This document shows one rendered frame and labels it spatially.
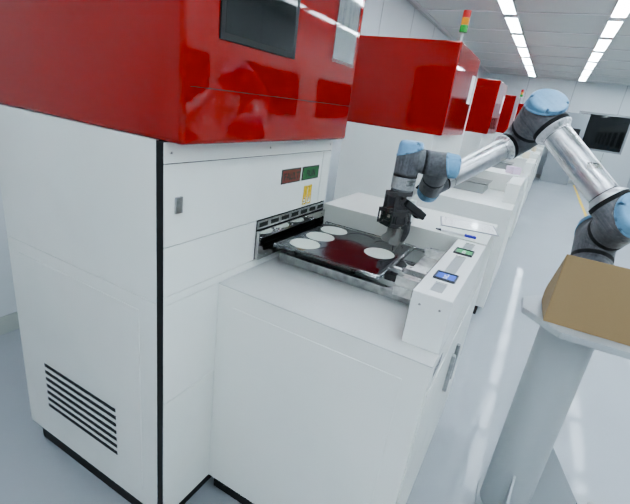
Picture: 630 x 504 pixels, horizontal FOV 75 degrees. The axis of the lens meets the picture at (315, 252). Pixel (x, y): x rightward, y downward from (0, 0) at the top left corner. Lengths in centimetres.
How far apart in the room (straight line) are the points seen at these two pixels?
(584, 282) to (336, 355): 73
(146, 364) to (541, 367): 119
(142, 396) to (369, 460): 65
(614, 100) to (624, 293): 1313
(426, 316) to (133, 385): 83
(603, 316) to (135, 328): 129
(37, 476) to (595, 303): 189
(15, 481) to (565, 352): 186
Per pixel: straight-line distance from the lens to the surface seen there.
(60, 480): 187
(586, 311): 141
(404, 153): 131
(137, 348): 124
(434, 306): 100
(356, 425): 117
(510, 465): 176
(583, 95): 1439
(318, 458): 130
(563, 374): 154
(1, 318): 268
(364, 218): 160
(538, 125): 152
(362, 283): 128
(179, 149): 100
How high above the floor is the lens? 135
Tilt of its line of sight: 20 degrees down
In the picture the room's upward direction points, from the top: 8 degrees clockwise
